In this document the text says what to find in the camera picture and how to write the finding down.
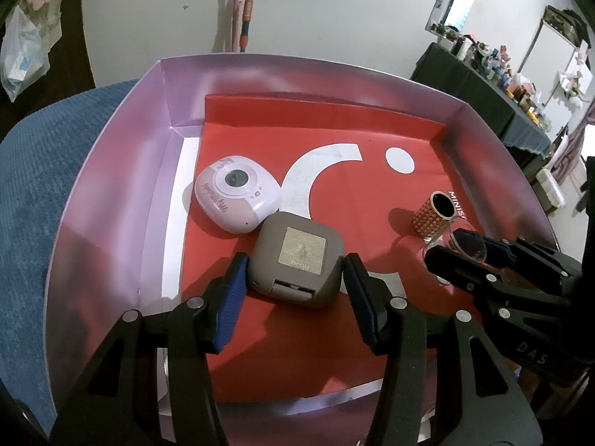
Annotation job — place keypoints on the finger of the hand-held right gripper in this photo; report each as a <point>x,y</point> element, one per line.
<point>499,253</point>
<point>455,267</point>

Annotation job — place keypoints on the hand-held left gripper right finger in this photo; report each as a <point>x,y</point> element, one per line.
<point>360,297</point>

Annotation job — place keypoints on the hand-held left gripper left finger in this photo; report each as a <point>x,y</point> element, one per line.
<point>232,297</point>

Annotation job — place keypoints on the clear glass piece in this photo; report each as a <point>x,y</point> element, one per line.
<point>465,247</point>

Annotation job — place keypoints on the taupe square device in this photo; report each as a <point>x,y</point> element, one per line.
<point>302,251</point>

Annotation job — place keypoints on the pink cardboard box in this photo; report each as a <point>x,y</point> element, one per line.
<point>116,195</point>

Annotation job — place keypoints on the gold studded cylinder holder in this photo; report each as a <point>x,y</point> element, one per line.
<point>430,220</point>

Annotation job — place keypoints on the white wrapped package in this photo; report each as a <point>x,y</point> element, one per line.
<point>551,190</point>

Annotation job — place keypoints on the red printed paper sheet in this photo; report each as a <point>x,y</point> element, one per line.
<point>372,195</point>

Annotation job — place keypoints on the pink curtain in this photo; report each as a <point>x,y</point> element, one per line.
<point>576,144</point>

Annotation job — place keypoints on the table with dark cloth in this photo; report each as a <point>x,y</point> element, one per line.
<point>465,102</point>

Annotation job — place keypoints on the row of small bottles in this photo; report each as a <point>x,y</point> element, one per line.
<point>506,79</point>

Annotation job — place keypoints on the white artificial flowers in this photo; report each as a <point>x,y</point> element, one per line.
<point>574,79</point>

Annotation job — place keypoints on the blue blanket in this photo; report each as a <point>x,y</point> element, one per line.
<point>46,172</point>

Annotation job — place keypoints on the dark bag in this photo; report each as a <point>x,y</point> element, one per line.
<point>565,18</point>

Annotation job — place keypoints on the metal pole with orange grip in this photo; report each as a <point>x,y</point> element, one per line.
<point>247,23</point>

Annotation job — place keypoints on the pink stick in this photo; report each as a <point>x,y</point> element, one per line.
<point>234,14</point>

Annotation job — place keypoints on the clear plastic bag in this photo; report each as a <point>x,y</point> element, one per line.
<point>21,55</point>

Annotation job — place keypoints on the pink white mini camera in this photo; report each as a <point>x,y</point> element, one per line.
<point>223,204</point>

